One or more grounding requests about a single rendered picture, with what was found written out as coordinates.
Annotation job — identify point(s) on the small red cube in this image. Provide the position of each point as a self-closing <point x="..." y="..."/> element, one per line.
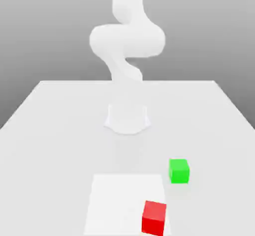
<point x="154" y="218"/>

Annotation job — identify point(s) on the small green cube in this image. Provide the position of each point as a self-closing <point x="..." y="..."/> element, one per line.
<point x="178" y="171"/>

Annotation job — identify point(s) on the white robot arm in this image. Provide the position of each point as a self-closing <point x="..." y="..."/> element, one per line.
<point x="127" y="40"/>

